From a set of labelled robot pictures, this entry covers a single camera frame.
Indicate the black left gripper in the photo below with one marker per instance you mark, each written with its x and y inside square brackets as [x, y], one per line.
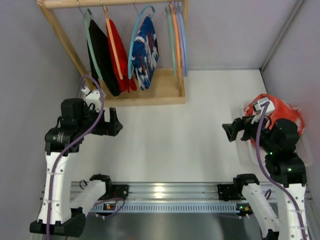
[107, 127]

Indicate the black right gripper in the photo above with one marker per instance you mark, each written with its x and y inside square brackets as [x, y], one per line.
[240, 130]

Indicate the blue white patterned trousers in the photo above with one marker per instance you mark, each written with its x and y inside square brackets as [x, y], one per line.
[145, 54]

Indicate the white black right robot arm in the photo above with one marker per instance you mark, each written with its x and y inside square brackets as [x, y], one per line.
[281, 165]

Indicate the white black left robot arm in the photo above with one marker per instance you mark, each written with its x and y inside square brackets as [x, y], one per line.
[59, 215]

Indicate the black trousers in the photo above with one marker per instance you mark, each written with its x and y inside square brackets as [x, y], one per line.
[102, 56]

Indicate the red trousers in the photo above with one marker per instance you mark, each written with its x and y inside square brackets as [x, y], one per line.
[126, 84]

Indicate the orange hanger with red trousers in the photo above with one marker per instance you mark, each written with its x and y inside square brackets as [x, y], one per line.
[114, 54]

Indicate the green hanger with black trousers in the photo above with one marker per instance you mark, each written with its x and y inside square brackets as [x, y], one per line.
[87, 18]

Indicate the empty green hanger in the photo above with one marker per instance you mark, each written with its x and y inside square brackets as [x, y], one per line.
[171, 39]

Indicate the empty orange hanger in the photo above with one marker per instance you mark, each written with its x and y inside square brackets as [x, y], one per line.
[177, 41]

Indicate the white plastic basket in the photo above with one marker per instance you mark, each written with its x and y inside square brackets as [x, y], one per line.
[246, 151]

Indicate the orange white patterned garment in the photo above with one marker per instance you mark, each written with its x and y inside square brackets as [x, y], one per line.
[283, 110]

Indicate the wooden clothes rack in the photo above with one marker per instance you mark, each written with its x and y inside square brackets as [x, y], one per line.
[166, 89]

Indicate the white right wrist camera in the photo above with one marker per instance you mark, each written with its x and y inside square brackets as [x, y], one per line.
[259, 106]

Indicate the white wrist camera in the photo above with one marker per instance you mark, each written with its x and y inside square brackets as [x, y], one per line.
[259, 106]
[93, 98]

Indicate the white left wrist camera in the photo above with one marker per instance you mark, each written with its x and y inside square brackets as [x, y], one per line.
[93, 98]

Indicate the aluminium mounting rail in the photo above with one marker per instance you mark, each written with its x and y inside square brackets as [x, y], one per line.
[199, 191]

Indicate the grey slotted cable duct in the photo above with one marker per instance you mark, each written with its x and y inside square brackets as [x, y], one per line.
[168, 207]

